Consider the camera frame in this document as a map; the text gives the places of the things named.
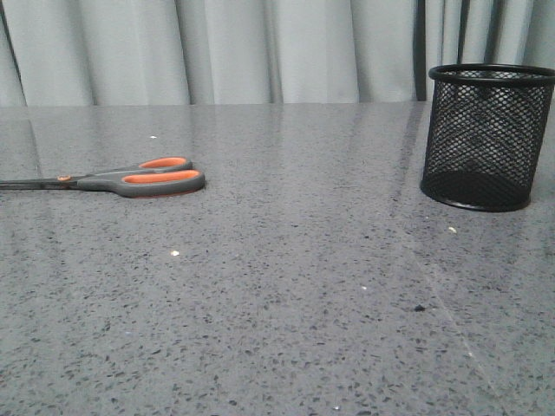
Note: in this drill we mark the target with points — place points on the black mesh pen bucket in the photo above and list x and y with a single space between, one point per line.
486 130

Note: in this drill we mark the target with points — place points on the grey curtain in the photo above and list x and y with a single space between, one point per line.
82 53

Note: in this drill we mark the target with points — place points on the grey orange handled scissors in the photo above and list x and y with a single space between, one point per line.
152 178

